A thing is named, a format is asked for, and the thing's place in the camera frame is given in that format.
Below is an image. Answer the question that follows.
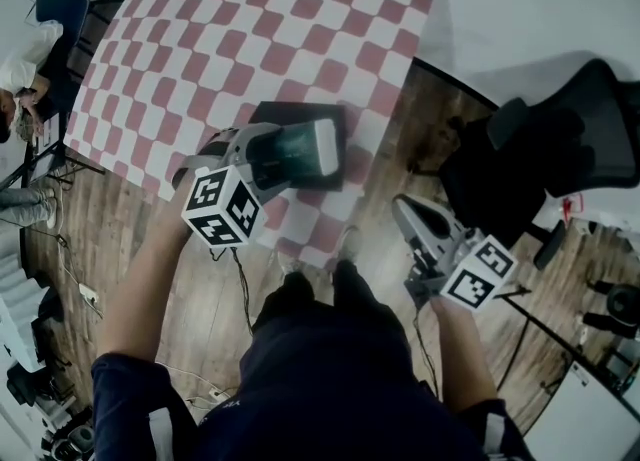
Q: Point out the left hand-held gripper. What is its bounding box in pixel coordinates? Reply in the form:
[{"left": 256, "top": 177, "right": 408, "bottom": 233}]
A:
[{"left": 172, "top": 122, "right": 314, "bottom": 249}]

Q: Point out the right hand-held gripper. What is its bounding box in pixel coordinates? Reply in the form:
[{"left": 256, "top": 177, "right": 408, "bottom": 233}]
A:
[{"left": 393, "top": 194, "right": 519, "bottom": 312}]

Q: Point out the teal and white packet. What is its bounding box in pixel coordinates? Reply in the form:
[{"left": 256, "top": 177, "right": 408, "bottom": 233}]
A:
[{"left": 273, "top": 117, "right": 340, "bottom": 179}]

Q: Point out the person's right forearm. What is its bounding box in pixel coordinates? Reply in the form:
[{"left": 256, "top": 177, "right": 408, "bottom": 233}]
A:
[{"left": 430, "top": 295, "right": 501, "bottom": 418}]

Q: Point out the person's left forearm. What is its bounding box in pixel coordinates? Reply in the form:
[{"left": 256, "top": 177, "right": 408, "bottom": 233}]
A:
[{"left": 96, "top": 208, "right": 202, "bottom": 366}]

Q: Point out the person's right shoe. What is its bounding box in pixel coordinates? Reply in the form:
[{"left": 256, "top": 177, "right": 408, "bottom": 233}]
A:
[{"left": 337, "top": 225, "right": 365, "bottom": 270}]

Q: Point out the person's shoe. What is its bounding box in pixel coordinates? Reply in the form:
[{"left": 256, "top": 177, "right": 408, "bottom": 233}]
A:
[
  {"left": 276, "top": 247, "right": 316, "bottom": 283},
  {"left": 337, "top": 225, "right": 365, "bottom": 270}
]

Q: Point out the person's left shoe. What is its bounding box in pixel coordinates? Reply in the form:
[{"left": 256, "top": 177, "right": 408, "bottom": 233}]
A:
[{"left": 276, "top": 247, "right": 316, "bottom": 283}]

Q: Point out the red and white checkered tablecloth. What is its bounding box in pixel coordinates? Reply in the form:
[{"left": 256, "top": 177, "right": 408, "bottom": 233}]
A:
[{"left": 62, "top": 0, "right": 450, "bottom": 270}]

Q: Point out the black tripod stand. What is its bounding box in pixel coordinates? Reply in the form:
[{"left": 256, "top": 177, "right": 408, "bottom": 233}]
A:
[{"left": 492, "top": 284, "right": 604, "bottom": 403}]

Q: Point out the black mesh office chair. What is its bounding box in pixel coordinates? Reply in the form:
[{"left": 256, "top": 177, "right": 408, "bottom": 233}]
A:
[{"left": 437, "top": 55, "right": 640, "bottom": 271}]

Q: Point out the person's dark navy clothing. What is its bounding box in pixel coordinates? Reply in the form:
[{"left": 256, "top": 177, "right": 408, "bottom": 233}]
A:
[{"left": 91, "top": 258, "right": 539, "bottom": 461}]

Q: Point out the black side table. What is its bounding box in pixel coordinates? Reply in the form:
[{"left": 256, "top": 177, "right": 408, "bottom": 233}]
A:
[{"left": 0, "top": 111, "right": 107, "bottom": 190}]

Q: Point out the white power strip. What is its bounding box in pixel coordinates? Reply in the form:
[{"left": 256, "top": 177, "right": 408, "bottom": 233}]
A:
[{"left": 78, "top": 282, "right": 103, "bottom": 308}]

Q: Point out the white desk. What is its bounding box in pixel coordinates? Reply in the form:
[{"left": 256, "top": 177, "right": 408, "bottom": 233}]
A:
[{"left": 522, "top": 359, "right": 640, "bottom": 461}]

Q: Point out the blue chair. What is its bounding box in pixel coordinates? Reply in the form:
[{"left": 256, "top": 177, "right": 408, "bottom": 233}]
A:
[{"left": 33, "top": 0, "right": 92, "bottom": 53}]

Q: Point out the black equipment pile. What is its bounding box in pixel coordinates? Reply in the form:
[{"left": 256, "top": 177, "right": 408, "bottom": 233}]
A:
[{"left": 4, "top": 288, "right": 96, "bottom": 461}]

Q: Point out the right hand-held gripper cable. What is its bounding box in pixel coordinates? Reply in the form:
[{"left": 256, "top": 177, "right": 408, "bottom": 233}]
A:
[{"left": 411, "top": 298, "right": 442, "bottom": 398}]

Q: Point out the hand-held gripper cable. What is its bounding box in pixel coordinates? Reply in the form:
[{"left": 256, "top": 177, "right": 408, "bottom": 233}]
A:
[
  {"left": 227, "top": 245, "right": 257, "bottom": 338},
  {"left": 411, "top": 298, "right": 442, "bottom": 398}
]

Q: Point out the left hand-held gripper cable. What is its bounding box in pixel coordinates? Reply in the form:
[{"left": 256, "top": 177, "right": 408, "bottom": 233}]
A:
[{"left": 227, "top": 245, "right": 257, "bottom": 338}]

